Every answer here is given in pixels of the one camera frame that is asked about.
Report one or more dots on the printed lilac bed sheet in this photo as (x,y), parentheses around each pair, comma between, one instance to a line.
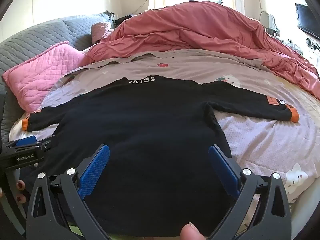
(262,142)

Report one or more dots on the pink quilted blanket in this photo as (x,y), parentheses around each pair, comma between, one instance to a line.
(37,75)

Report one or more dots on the person's left hand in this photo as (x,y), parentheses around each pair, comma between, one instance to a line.
(21,192)

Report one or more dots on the salmon pink duvet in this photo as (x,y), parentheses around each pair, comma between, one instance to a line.
(200,30)

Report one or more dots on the white cabinet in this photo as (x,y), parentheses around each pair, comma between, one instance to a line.
(312,53)

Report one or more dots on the grey quilted headboard cover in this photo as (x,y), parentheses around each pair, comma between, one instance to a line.
(37,35)

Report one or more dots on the black printed t-shirt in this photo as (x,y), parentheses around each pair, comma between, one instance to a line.
(150,117)

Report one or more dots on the person's right hand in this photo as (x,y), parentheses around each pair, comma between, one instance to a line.
(191,233)

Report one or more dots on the black flat screen television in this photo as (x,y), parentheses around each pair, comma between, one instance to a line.
(306,20)

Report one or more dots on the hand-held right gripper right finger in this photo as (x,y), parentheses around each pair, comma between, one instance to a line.
(222,170)

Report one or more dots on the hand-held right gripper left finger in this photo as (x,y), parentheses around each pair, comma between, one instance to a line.
(95,172)

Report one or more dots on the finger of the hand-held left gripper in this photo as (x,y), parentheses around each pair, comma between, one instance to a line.
(25,141)

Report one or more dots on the small dusty pink pillow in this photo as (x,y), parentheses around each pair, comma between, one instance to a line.
(100,28)

